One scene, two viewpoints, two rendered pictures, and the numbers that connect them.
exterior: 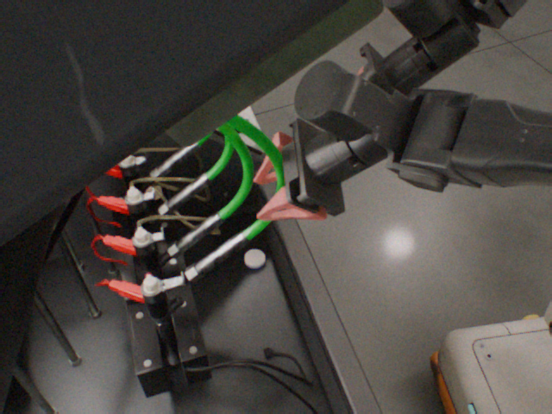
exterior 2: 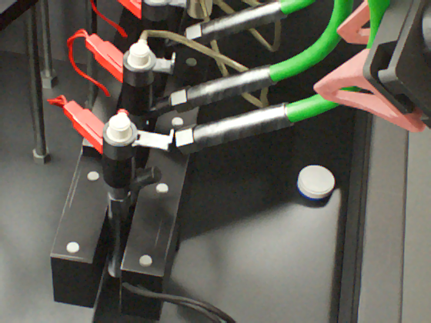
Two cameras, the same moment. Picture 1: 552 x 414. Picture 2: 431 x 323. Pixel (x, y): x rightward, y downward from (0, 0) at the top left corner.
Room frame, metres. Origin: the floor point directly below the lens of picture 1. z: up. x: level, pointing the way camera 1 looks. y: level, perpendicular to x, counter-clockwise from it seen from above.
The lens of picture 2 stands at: (-0.06, -0.08, 1.72)
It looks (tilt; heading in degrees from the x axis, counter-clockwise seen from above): 52 degrees down; 24
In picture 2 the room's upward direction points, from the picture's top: 4 degrees clockwise
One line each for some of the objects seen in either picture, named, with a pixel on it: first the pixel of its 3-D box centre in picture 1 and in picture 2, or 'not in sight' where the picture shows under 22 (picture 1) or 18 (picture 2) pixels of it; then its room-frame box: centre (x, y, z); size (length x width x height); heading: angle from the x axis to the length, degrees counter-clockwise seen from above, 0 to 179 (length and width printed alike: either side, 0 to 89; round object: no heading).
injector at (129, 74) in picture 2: (162, 279); (148, 138); (0.46, 0.17, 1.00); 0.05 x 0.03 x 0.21; 108
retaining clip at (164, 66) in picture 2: (152, 236); (155, 61); (0.46, 0.17, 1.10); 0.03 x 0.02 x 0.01; 108
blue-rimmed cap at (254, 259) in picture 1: (254, 259); (315, 182); (0.61, 0.04, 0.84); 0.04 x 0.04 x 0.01
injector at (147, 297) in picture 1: (172, 324); (130, 209); (0.38, 0.15, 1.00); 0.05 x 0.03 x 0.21; 108
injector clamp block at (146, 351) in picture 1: (160, 292); (142, 163); (0.49, 0.20, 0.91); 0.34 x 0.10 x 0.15; 18
